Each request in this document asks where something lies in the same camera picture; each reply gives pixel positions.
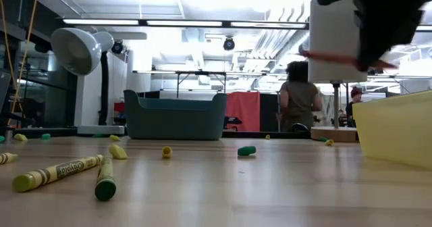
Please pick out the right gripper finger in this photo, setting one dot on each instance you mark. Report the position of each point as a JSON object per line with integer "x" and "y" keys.
{"x": 381, "y": 34}

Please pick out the teal plastic bin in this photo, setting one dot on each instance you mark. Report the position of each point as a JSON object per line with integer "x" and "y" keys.
{"x": 175, "y": 122}

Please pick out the green crayon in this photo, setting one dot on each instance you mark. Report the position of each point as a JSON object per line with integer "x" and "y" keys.
{"x": 105, "y": 183}

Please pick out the yellow-green crayon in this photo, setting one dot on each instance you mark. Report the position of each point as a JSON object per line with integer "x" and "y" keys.
{"x": 6, "y": 158}
{"x": 57, "y": 171}

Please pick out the white cylinder shade lamp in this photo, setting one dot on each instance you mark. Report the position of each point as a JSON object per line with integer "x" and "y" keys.
{"x": 332, "y": 34}

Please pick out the person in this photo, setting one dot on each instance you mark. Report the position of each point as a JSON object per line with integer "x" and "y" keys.
{"x": 355, "y": 93}
{"x": 300, "y": 98}

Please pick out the yellow plastic tray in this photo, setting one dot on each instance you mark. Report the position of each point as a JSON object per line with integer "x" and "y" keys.
{"x": 398, "y": 129}

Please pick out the black ceiling spotlight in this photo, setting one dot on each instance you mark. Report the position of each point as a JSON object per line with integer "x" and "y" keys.
{"x": 117, "y": 47}
{"x": 229, "y": 44}

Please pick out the red partition panel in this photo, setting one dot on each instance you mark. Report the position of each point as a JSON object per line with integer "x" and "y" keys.
{"x": 243, "y": 112}

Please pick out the long ceiling light bar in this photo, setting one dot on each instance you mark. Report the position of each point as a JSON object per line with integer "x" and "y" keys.
{"x": 185, "y": 23}

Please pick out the white gooseneck desk lamp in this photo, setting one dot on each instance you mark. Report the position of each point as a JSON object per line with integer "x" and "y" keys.
{"x": 77, "y": 51}

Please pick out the black aluminium table frame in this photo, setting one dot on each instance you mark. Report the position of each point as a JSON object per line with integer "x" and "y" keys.
{"x": 64, "y": 132}

